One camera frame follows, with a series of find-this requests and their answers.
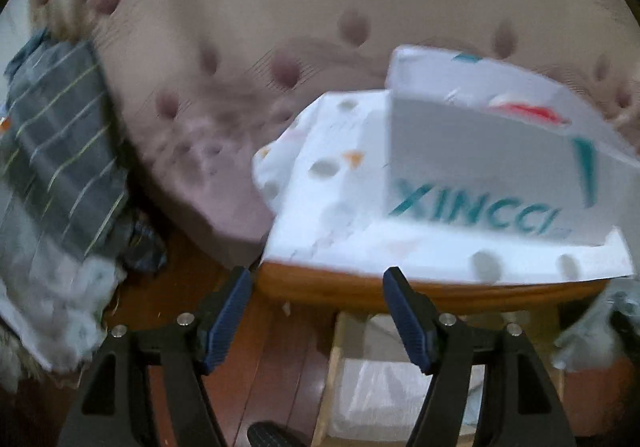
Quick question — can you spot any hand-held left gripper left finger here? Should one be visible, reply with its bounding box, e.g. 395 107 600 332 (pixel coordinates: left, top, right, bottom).
57 266 253 447

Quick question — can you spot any grey plaid cloth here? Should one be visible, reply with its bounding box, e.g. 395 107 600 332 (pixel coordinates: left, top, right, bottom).
0 29 131 268

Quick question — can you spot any white patterned cloth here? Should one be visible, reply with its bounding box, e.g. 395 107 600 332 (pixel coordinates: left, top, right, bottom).
0 187 126 373

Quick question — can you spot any wooden drawer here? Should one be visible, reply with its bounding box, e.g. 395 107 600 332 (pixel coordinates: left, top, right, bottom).
312 312 566 447

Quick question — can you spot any black slipper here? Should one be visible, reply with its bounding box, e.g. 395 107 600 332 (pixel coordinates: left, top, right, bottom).
247 421 301 447

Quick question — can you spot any floral pink bed sheet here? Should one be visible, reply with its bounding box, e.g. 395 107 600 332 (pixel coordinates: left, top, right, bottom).
30 0 640 248

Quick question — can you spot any blue crumpled packet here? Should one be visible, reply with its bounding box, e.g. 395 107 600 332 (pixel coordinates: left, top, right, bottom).
117 222 168 273

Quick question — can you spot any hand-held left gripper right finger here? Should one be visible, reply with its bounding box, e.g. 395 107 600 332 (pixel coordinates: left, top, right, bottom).
382 267 578 447

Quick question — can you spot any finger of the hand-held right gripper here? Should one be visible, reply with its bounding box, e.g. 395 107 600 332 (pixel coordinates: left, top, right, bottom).
611 308 640 344

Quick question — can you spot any white shoe box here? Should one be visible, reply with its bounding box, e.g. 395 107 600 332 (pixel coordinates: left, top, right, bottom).
384 44 623 248

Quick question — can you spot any brown wooden nightstand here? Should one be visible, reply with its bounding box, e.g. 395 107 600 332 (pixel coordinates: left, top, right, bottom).
257 257 611 378

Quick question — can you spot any white drawer liner paper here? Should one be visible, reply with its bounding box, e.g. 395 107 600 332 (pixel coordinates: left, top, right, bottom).
332 359 486 433

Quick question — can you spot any pale grey cloth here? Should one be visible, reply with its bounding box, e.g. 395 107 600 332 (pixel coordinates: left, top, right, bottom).
554 277 640 373

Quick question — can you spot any white spotted paper cover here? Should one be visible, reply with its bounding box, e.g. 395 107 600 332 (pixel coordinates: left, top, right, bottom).
251 92 636 285

